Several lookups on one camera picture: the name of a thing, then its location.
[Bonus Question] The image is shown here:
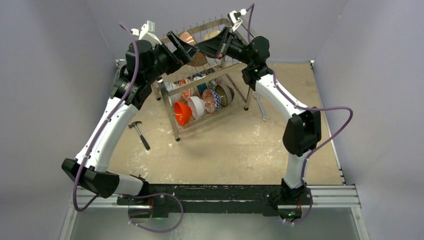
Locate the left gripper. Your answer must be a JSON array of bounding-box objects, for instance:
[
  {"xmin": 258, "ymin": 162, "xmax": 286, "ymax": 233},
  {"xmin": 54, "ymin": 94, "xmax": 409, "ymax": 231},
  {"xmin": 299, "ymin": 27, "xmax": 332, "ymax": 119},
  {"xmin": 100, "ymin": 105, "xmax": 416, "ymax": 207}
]
[{"xmin": 145, "ymin": 31, "xmax": 198, "ymax": 84}]

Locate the pinkish brown speckled bowl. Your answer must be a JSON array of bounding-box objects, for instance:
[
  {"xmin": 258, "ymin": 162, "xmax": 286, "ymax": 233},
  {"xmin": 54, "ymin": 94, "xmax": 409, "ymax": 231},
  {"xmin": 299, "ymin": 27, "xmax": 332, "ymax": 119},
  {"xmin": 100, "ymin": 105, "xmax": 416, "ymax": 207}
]
[{"xmin": 180, "ymin": 31, "xmax": 208, "ymax": 67}]

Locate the stainless steel dish rack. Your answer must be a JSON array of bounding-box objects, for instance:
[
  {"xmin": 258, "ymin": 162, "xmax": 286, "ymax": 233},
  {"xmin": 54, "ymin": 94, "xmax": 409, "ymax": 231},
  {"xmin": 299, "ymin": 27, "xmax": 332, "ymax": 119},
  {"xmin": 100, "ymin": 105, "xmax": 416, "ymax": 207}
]
[{"xmin": 150, "ymin": 17, "xmax": 258, "ymax": 142}]

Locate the black tan geometric bowl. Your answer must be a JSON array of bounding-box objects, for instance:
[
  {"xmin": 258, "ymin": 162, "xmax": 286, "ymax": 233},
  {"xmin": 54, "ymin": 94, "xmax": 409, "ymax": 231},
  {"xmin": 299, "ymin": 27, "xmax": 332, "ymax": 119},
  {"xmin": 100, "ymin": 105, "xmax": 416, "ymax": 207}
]
[{"xmin": 215, "ymin": 84, "xmax": 235, "ymax": 108}]

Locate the blue zigzag patterned bowl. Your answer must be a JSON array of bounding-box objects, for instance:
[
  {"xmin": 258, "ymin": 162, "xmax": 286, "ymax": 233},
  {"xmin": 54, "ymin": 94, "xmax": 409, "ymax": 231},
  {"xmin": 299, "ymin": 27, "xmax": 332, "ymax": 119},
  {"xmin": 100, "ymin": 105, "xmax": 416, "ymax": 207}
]
[{"xmin": 202, "ymin": 88, "xmax": 221, "ymax": 114}]

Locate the plain white bowl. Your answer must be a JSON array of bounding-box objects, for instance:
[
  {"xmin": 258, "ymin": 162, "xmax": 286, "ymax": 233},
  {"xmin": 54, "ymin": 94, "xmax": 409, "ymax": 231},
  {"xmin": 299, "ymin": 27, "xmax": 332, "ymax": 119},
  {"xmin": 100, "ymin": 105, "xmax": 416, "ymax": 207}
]
[{"xmin": 187, "ymin": 96, "xmax": 206, "ymax": 120}]

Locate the solid orange bowl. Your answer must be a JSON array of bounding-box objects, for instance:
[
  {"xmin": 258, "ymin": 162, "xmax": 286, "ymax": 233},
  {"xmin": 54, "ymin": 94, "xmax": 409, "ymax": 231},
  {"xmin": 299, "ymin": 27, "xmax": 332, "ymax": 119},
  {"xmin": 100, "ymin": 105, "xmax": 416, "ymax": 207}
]
[{"xmin": 173, "ymin": 101, "xmax": 192, "ymax": 126}]

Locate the cream floral bowl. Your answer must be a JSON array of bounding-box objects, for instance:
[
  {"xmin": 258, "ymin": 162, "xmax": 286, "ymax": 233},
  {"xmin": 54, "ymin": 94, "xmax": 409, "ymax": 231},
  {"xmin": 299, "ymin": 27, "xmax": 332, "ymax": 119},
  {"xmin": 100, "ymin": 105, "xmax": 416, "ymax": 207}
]
[{"xmin": 203, "ymin": 30, "xmax": 220, "ymax": 41}]

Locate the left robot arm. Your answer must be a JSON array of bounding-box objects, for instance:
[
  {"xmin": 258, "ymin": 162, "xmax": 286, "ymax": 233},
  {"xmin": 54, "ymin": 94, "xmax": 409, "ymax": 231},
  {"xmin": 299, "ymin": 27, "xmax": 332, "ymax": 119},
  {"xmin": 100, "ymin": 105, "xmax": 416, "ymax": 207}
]
[{"xmin": 61, "ymin": 31, "xmax": 199, "ymax": 205}]

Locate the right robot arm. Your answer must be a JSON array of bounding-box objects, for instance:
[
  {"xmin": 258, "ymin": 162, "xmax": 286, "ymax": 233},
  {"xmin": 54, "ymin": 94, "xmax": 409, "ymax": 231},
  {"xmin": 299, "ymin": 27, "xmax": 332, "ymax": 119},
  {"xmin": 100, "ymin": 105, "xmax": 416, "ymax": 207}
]
[{"xmin": 195, "ymin": 27, "xmax": 322, "ymax": 204}]

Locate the silver wrench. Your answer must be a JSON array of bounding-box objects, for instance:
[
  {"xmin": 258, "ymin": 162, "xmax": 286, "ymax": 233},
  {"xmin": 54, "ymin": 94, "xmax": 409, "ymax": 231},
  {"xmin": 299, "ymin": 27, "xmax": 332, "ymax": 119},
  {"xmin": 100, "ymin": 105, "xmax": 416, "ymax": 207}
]
[{"xmin": 252, "ymin": 92, "xmax": 270, "ymax": 122}]

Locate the black hammer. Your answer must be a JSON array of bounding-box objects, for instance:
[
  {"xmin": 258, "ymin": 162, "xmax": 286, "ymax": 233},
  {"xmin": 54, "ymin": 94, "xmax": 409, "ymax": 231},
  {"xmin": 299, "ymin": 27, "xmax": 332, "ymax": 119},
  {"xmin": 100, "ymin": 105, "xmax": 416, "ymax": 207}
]
[{"xmin": 128, "ymin": 120, "xmax": 151, "ymax": 151}]

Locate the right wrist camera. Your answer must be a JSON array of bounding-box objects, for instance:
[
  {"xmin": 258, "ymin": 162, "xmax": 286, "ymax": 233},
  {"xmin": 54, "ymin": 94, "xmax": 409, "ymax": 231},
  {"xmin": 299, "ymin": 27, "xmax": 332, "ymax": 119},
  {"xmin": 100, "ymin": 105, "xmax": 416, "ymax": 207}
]
[{"xmin": 227, "ymin": 8, "xmax": 247, "ymax": 33}]

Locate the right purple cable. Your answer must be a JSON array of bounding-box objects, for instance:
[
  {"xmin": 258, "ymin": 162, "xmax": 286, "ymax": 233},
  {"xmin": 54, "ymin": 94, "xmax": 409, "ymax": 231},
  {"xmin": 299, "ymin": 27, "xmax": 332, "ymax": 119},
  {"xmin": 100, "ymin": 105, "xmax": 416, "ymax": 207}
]
[{"xmin": 245, "ymin": 3, "xmax": 354, "ymax": 226}]

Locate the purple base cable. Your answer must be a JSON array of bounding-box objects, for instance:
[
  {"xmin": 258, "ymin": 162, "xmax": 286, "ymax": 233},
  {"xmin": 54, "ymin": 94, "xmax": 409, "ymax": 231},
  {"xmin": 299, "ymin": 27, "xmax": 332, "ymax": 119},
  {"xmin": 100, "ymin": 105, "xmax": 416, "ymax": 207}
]
[{"xmin": 127, "ymin": 192, "xmax": 184, "ymax": 234}]

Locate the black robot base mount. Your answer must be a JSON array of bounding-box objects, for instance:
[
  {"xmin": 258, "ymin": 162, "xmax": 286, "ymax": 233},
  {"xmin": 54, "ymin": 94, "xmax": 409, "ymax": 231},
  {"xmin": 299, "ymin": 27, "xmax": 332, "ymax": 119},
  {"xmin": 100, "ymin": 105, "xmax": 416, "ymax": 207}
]
[{"xmin": 117, "ymin": 182, "xmax": 313, "ymax": 221}]

